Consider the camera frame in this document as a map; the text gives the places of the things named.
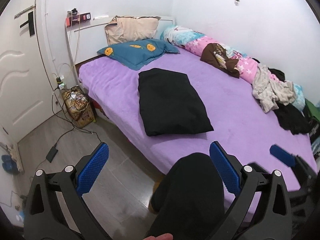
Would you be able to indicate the floral pink and blue quilt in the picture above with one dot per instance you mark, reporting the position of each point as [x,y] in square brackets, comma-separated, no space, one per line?
[195,42]

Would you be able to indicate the person's black pants leg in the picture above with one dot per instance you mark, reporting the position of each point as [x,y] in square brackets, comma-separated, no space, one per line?
[187,192]

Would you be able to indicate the green cloth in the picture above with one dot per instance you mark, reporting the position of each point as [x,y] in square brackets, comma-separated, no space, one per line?
[312,110]

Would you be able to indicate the red box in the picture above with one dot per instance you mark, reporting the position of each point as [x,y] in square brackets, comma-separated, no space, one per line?
[75,21]

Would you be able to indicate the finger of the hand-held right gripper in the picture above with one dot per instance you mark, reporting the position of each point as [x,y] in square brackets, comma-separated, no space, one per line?
[282,155]

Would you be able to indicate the blue pillow with orange print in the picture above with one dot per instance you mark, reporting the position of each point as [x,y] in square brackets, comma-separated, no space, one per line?
[132,52]

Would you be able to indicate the person's left hand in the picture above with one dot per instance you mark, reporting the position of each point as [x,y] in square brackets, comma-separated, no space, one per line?
[160,237]

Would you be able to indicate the purple bed blanket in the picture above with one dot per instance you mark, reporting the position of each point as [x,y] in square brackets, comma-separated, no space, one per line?
[225,105]

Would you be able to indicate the brown printed cloth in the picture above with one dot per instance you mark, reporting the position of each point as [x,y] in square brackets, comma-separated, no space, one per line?
[212,55]

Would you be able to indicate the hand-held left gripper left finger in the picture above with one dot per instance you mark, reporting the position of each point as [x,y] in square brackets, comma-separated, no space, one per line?
[93,170]

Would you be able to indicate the small black cloth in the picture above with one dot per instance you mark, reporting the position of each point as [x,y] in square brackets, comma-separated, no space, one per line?
[278,74]

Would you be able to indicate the blue slipper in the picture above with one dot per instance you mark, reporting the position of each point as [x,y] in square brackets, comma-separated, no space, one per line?
[6,159]
[10,168]

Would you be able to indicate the white headboard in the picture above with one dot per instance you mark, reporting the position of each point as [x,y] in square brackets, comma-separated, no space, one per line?
[87,45]

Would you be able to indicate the beige fuzzy garment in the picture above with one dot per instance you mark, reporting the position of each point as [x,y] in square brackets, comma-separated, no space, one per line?
[265,90]

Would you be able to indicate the wall charger plug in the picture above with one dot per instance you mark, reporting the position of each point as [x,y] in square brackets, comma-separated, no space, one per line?
[60,81]

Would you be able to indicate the black clothing pile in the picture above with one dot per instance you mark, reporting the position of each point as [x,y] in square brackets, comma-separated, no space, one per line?
[292,120]

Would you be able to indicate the beige pillow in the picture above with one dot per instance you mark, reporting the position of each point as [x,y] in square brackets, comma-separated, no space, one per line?
[132,28]

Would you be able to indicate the black storage rack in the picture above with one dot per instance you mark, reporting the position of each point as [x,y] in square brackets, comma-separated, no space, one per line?
[315,130]

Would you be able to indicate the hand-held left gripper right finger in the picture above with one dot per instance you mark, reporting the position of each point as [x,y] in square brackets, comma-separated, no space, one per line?
[225,170]

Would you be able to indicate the black power adapter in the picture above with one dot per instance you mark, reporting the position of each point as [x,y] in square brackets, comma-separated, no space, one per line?
[51,153]

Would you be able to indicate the black t-shirt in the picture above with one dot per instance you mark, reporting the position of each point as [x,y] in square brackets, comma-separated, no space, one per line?
[170,102]

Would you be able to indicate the white door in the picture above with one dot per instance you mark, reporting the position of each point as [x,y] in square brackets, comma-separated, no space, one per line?
[22,85]

